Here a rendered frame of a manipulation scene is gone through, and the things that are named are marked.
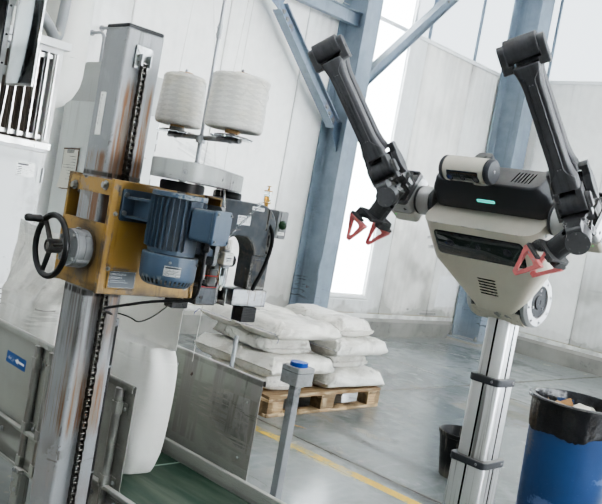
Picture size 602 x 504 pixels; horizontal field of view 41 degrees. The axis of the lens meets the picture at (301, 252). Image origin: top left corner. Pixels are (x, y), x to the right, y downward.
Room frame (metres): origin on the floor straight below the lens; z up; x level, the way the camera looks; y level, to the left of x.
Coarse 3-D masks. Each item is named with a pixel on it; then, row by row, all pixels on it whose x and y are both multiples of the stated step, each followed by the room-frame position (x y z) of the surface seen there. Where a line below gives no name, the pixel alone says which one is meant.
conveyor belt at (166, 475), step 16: (160, 464) 2.75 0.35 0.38; (176, 464) 2.77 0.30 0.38; (128, 480) 2.54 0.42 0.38; (144, 480) 2.57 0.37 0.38; (160, 480) 2.59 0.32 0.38; (176, 480) 2.62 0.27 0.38; (192, 480) 2.65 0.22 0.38; (208, 480) 2.67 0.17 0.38; (128, 496) 2.41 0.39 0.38; (144, 496) 2.44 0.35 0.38; (160, 496) 2.46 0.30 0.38; (176, 496) 2.48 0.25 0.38; (192, 496) 2.51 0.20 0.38; (208, 496) 2.53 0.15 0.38; (224, 496) 2.56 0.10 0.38
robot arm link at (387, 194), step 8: (392, 160) 2.29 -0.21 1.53; (392, 168) 2.29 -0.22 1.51; (368, 176) 2.31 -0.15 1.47; (376, 184) 2.26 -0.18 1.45; (384, 184) 2.22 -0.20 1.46; (384, 192) 2.22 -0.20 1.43; (392, 192) 2.22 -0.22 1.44; (376, 200) 2.23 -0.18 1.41; (384, 200) 2.23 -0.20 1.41; (392, 200) 2.22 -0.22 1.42
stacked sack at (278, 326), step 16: (256, 320) 5.18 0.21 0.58; (272, 320) 5.12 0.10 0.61; (288, 320) 5.19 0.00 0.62; (304, 320) 5.34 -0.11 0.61; (320, 320) 5.53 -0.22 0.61; (272, 336) 5.05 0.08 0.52; (288, 336) 5.08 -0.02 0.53; (304, 336) 5.18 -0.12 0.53; (320, 336) 5.28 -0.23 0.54; (336, 336) 5.40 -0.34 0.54
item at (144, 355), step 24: (120, 312) 2.82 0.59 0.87; (144, 312) 2.72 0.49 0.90; (168, 312) 2.63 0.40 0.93; (120, 336) 2.69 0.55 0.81; (144, 336) 2.70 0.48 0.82; (168, 336) 2.61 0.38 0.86; (120, 360) 2.65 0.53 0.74; (144, 360) 2.59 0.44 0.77; (168, 360) 2.63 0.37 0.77; (144, 384) 2.58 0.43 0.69; (168, 384) 2.63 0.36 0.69; (144, 408) 2.58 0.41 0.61; (168, 408) 2.64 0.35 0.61; (144, 432) 2.58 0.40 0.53; (144, 456) 2.59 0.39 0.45
